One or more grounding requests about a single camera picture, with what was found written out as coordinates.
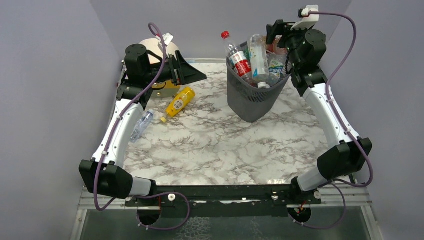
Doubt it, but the clear bottle small label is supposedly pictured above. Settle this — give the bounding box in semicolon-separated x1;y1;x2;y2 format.
254;53;287;89

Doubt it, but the yellow drink bottle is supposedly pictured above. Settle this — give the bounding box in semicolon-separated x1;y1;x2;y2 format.
160;86;196;123

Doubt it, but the clear bottle white blue label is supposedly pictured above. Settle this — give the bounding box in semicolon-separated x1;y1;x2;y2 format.
247;34;270;84

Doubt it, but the clear bottle red label front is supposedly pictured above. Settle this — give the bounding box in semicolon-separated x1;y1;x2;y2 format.
221;31;254;85

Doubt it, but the clear bottle blue cap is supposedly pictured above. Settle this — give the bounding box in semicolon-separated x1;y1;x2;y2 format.
130;109;155;143

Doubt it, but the grey mesh waste bin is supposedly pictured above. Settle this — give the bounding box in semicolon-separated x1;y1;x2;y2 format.
224;41;290;123

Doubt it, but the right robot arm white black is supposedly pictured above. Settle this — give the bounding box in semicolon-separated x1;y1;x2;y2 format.
266;20;373;194

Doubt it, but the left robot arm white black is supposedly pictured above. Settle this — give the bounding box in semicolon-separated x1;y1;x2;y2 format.
79;44;207;199

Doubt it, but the cream orange round drum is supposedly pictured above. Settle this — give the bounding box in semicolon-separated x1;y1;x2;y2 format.
139;38;181;99

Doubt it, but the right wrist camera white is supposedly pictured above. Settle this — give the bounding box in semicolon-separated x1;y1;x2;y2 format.
291;5;319;31

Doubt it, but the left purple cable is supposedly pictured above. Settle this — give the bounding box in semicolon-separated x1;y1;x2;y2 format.
93;22;192;232

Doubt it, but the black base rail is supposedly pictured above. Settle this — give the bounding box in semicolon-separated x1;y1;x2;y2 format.
125;184;322;223

